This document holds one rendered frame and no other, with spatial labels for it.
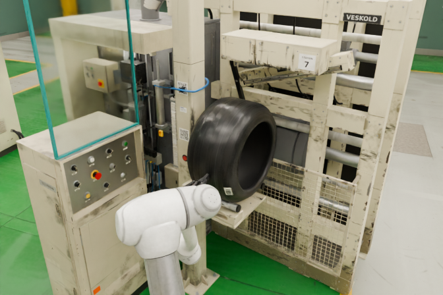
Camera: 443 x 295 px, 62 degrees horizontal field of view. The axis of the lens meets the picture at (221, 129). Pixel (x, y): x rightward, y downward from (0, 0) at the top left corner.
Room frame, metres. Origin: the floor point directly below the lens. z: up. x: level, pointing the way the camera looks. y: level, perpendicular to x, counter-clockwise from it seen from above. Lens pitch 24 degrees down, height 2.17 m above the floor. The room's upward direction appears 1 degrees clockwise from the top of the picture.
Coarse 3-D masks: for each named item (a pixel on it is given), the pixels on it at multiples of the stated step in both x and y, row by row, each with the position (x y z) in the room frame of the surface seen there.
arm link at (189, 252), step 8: (184, 232) 1.15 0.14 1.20; (192, 232) 1.16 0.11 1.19; (184, 240) 1.23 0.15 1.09; (192, 240) 1.18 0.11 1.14; (184, 248) 1.22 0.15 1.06; (192, 248) 1.21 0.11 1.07; (184, 256) 1.24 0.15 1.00; (192, 256) 1.25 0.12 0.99; (200, 256) 1.29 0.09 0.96; (192, 264) 1.26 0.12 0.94
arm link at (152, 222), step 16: (160, 192) 0.93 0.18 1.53; (176, 192) 0.94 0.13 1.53; (128, 208) 0.87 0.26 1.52; (144, 208) 0.87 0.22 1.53; (160, 208) 0.88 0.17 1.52; (176, 208) 0.89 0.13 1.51; (128, 224) 0.83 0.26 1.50; (144, 224) 0.84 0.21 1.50; (160, 224) 0.85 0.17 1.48; (176, 224) 0.87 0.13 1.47; (128, 240) 0.82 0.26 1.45; (144, 240) 0.82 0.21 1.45; (160, 240) 0.83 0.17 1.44; (176, 240) 0.85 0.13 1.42; (144, 256) 0.82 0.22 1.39; (160, 256) 0.82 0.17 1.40; (176, 256) 0.85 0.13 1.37; (160, 272) 0.80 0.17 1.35; (176, 272) 0.82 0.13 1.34; (160, 288) 0.78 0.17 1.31; (176, 288) 0.79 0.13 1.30
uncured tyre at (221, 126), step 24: (216, 120) 1.77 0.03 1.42; (240, 120) 1.74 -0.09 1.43; (264, 120) 1.87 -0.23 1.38; (192, 144) 1.74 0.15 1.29; (216, 144) 1.67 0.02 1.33; (240, 144) 1.67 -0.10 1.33; (264, 144) 2.09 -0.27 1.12; (192, 168) 1.71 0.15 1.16; (216, 168) 1.62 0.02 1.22; (240, 168) 2.06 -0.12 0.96; (264, 168) 1.94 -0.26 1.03; (240, 192) 1.69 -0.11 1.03
